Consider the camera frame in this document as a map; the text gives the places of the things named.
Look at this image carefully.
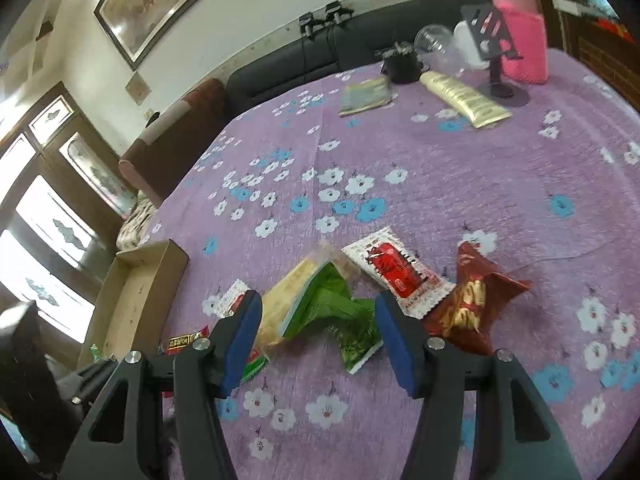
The green booklet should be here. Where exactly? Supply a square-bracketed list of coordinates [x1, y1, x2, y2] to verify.
[338, 78, 394, 118]

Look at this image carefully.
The yellow snack packet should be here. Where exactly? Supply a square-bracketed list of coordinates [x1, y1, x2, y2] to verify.
[256, 246, 352, 357]

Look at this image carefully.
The small white snack packet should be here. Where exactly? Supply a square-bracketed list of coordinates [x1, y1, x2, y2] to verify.
[214, 280, 251, 319]

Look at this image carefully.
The cardboard box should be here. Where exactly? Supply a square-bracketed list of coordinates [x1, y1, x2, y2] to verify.
[76, 239, 190, 367]

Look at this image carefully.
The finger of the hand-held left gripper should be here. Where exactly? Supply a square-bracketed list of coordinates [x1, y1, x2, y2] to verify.
[56, 357, 120, 406]

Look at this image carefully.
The black plant pot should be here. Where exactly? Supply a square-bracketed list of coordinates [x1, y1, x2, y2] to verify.
[376, 41, 431, 85]

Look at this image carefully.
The black device on sofa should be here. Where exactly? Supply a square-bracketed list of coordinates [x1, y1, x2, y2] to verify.
[298, 2, 354, 42]

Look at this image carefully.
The white object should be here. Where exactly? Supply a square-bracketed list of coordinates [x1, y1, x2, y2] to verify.
[452, 22, 493, 69]

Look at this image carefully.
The pink container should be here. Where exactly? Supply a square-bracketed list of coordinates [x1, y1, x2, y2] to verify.
[488, 0, 549, 85]

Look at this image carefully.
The red and white snack packet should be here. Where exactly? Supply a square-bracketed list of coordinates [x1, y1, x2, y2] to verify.
[342, 227, 457, 319]

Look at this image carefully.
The purple floral tablecloth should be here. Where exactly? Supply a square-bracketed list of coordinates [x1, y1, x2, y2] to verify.
[95, 47, 640, 480]

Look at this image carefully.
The clear plastic cup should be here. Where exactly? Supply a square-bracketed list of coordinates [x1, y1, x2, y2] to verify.
[413, 23, 473, 77]

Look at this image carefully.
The dark red snack packet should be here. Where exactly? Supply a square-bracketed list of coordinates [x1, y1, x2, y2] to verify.
[424, 241, 534, 357]

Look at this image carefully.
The brown armchair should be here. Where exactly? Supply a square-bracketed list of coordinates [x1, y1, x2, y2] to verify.
[118, 78, 232, 207]

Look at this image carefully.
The framed painting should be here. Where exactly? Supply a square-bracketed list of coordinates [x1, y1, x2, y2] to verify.
[94, 0, 252, 72]

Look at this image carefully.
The wooden glass cabinet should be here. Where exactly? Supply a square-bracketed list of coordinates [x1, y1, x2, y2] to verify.
[0, 81, 139, 347]

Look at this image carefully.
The patterned cushion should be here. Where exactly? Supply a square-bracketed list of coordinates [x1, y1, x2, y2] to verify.
[115, 190, 162, 252]

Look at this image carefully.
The cream tube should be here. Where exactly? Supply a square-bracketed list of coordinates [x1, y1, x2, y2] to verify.
[419, 70, 514, 129]

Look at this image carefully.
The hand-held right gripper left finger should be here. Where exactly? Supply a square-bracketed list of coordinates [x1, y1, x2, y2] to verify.
[59, 289, 263, 480]

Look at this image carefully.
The black phone stand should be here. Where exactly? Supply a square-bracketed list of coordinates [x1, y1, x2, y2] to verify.
[459, 2, 531, 108]

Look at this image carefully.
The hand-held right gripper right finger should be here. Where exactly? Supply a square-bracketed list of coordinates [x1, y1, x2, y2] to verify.
[375, 291, 583, 480]

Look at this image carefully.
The red and green snack packet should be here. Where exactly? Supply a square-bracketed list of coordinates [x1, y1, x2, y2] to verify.
[240, 344, 269, 382]

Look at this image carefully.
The small wall picture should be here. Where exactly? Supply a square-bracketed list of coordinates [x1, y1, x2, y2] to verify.
[124, 72, 152, 106]

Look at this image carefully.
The black sofa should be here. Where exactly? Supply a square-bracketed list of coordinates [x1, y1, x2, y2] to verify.
[226, 0, 501, 111]

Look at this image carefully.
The red and black snack packet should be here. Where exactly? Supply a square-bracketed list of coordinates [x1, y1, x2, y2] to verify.
[167, 327, 211, 352]

